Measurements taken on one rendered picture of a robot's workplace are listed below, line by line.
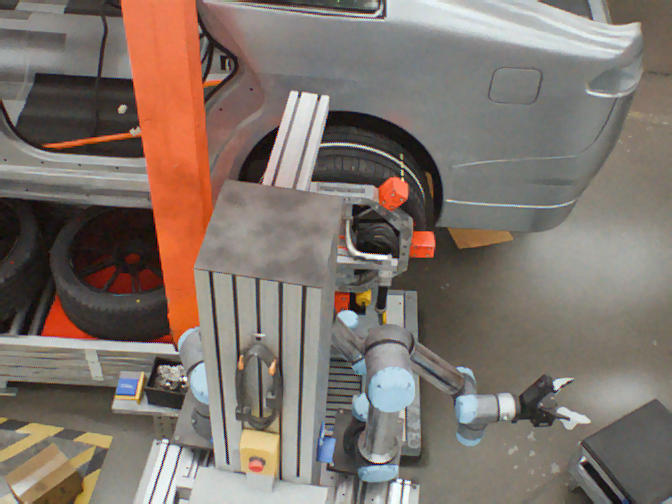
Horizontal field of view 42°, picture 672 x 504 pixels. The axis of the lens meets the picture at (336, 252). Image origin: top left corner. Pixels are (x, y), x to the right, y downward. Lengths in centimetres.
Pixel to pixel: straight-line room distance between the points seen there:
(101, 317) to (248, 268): 202
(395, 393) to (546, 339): 208
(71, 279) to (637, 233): 285
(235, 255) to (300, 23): 138
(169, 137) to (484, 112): 115
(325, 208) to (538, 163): 167
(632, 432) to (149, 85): 226
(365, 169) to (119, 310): 115
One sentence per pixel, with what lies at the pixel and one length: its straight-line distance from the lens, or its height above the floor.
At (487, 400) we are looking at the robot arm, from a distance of 248.
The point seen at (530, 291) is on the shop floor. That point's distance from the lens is 441.
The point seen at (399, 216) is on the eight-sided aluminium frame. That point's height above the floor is 102.
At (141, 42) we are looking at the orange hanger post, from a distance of 240.
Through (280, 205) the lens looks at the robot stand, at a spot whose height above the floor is 203.
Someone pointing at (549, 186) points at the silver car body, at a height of 101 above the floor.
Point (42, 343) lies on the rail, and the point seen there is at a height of 39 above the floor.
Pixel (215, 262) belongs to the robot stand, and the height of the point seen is 203.
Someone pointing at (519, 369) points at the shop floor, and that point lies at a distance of 412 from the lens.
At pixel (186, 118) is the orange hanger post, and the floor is 168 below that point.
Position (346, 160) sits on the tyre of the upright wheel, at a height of 118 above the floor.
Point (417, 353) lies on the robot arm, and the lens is 242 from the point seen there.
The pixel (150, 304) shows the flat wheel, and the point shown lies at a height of 50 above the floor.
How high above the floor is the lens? 331
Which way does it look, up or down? 49 degrees down
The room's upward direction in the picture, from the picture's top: 4 degrees clockwise
